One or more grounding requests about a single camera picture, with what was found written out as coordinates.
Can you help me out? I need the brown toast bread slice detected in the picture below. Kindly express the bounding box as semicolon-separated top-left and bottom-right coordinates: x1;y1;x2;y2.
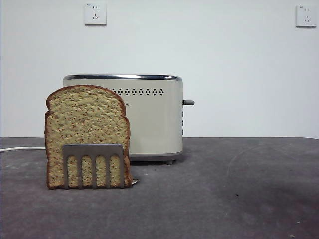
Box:
44;84;134;190

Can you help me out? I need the cream toaster with chrome top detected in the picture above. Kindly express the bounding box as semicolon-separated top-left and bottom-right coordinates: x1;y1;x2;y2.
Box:
63;74;184;165

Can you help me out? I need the stainless steel toast rack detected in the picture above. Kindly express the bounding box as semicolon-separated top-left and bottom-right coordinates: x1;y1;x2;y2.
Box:
62;143;139;190

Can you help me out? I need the white wall socket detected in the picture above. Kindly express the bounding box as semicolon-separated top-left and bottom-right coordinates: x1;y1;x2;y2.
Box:
84;2;107;26
295;4;318;28

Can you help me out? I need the white power cable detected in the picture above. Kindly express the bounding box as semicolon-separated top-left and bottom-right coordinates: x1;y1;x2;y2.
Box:
0;146;46;153

